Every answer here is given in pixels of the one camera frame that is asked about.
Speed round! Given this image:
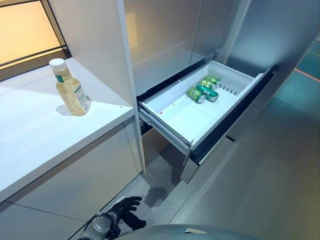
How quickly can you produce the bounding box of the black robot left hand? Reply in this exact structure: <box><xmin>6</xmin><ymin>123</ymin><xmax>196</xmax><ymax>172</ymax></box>
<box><xmin>110</xmin><ymin>196</ymin><xmax>147</xmax><ymax>231</ymax></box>

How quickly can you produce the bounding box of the green drink can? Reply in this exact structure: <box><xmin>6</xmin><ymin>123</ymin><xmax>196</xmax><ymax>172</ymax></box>
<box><xmin>195</xmin><ymin>83</ymin><xmax>220</xmax><ymax>103</ymax></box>
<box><xmin>201</xmin><ymin>75</ymin><xmax>221</xmax><ymax>90</ymax></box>
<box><xmin>186</xmin><ymin>86</ymin><xmax>207</xmax><ymax>104</ymax></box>

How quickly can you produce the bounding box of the stainless steel fridge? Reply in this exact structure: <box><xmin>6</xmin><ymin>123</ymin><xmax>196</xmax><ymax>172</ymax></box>
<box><xmin>116</xmin><ymin>0</ymin><xmax>320</xmax><ymax>185</ymax></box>

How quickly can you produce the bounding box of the grey robot torso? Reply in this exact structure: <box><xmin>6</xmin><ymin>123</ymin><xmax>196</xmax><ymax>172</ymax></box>
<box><xmin>116</xmin><ymin>224</ymin><xmax>237</xmax><ymax>240</ymax></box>

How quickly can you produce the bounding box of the yellow drink bottle white cap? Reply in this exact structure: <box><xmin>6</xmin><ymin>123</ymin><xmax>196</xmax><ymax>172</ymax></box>
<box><xmin>48</xmin><ymin>58</ymin><xmax>91</xmax><ymax>117</ymax></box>

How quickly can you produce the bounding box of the white fridge drawer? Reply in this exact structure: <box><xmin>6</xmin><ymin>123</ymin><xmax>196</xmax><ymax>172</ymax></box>
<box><xmin>137</xmin><ymin>59</ymin><xmax>273</xmax><ymax>185</ymax></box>

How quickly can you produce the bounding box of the white counter cabinet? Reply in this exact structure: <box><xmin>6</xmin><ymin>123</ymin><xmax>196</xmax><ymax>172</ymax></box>
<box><xmin>0</xmin><ymin>57</ymin><xmax>146</xmax><ymax>240</ymax></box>

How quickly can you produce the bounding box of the black framed window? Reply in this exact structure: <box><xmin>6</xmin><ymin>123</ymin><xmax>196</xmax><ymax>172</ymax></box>
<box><xmin>0</xmin><ymin>0</ymin><xmax>70</xmax><ymax>82</ymax></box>

